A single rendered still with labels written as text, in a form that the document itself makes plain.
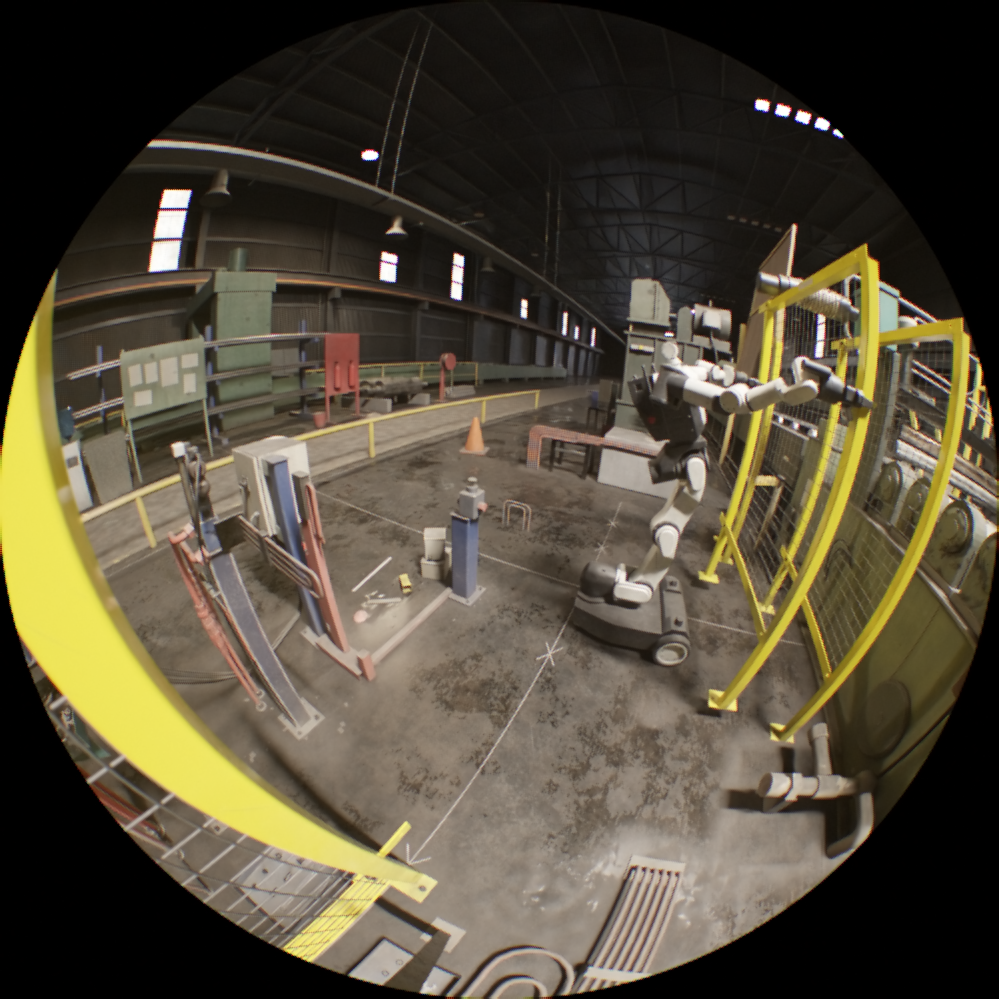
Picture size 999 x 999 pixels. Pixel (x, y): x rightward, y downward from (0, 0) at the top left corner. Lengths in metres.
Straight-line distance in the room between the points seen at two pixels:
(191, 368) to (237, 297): 3.31
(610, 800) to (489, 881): 0.53
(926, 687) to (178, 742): 1.96
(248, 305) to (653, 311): 8.36
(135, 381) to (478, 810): 6.16
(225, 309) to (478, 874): 9.29
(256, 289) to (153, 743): 9.28
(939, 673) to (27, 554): 1.97
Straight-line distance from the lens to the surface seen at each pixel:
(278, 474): 1.43
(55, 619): 0.18
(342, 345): 7.65
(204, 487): 0.89
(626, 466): 3.96
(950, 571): 1.95
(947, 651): 1.81
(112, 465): 5.90
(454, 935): 1.33
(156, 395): 6.14
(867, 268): 1.33
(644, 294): 4.78
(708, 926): 1.55
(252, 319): 9.19
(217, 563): 1.03
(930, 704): 1.83
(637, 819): 1.45
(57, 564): 0.17
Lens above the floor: 1.32
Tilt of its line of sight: 24 degrees down
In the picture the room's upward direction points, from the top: 4 degrees clockwise
